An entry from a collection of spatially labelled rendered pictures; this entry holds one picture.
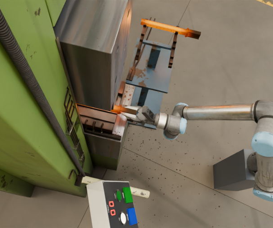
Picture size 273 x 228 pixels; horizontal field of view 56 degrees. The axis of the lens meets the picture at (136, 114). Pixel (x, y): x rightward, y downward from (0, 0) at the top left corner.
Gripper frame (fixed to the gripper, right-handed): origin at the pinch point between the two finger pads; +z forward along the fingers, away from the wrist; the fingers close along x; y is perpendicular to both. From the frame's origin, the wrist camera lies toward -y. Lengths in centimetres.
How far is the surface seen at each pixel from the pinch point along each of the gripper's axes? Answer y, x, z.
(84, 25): -76, -11, 13
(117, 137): 6.1, -14.3, -0.6
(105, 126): 2.8, -10.9, 7.3
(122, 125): 9.3, -5.9, -1.6
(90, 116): 1.9, -7.9, 16.7
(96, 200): -17, -51, 0
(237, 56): 100, 141, -106
